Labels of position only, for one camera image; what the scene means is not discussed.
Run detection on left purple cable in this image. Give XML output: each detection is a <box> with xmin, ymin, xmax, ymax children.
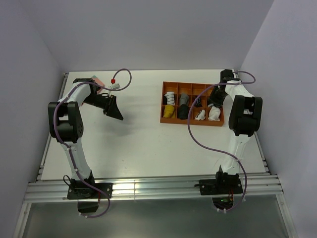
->
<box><xmin>54</xmin><ymin>68</ymin><xmax>132</xmax><ymax>219</ymax></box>

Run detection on large white rolled socks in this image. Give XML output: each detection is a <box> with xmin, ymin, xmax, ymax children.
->
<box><xmin>208</xmin><ymin>106</ymin><xmax>221</xmax><ymax>121</ymax></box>

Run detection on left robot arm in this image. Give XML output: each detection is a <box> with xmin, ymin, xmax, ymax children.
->
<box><xmin>48</xmin><ymin>78</ymin><xmax>123</xmax><ymax>198</ymax></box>

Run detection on rolled grey socks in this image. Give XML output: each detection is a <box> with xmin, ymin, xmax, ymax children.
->
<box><xmin>179</xmin><ymin>93</ymin><xmax>189</xmax><ymax>106</ymax></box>

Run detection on small white rolled socks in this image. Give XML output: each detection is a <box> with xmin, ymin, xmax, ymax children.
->
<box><xmin>195</xmin><ymin>110</ymin><xmax>206</xmax><ymax>121</ymax></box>

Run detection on black striped sock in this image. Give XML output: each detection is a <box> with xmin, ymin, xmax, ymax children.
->
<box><xmin>194</xmin><ymin>96</ymin><xmax>202</xmax><ymax>108</ymax></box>

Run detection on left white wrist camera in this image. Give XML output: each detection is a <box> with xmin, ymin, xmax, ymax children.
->
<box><xmin>109</xmin><ymin>83</ymin><xmax>121</xmax><ymax>91</ymax></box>

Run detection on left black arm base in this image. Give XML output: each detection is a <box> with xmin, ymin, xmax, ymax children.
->
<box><xmin>63</xmin><ymin>175</ymin><xmax>113</xmax><ymax>215</ymax></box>

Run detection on orange compartment tray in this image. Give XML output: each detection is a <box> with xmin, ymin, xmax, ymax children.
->
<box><xmin>160</xmin><ymin>82</ymin><xmax>225</xmax><ymax>126</ymax></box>

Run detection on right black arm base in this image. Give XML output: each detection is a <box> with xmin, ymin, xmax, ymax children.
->
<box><xmin>194</xmin><ymin>171</ymin><xmax>243</xmax><ymax>210</ymax></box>

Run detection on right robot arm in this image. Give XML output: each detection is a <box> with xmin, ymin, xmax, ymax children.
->
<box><xmin>207</xmin><ymin>69</ymin><xmax>263</xmax><ymax>176</ymax></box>

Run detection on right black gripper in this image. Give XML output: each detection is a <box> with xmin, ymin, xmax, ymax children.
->
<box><xmin>207</xmin><ymin>85</ymin><xmax>228</xmax><ymax>109</ymax></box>

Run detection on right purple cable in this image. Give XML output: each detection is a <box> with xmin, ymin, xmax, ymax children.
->
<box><xmin>186</xmin><ymin>70</ymin><xmax>257</xmax><ymax>213</ymax></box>

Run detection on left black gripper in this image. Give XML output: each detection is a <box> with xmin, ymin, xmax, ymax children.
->
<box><xmin>83</xmin><ymin>94</ymin><xmax>123</xmax><ymax>120</ymax></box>

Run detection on purple cable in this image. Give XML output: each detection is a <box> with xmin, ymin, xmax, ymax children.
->
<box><xmin>54</xmin><ymin>68</ymin><xmax>132</xmax><ymax>219</ymax></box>
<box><xmin>186</xmin><ymin>70</ymin><xmax>257</xmax><ymax>213</ymax></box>

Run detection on rolled black socks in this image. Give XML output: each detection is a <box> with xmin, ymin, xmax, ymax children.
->
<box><xmin>177</xmin><ymin>104</ymin><xmax>190</xmax><ymax>120</ymax></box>

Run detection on rolled white striped socks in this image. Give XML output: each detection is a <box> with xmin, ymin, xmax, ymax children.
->
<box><xmin>163</xmin><ymin>92</ymin><xmax>175</xmax><ymax>106</ymax></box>

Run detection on rolled yellow socks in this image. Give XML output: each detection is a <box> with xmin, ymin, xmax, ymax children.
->
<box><xmin>163</xmin><ymin>105</ymin><xmax>176</xmax><ymax>119</ymax></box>

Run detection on pink green patterned socks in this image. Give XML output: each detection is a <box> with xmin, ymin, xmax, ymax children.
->
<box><xmin>82</xmin><ymin>78</ymin><xmax>106</xmax><ymax>109</ymax></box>

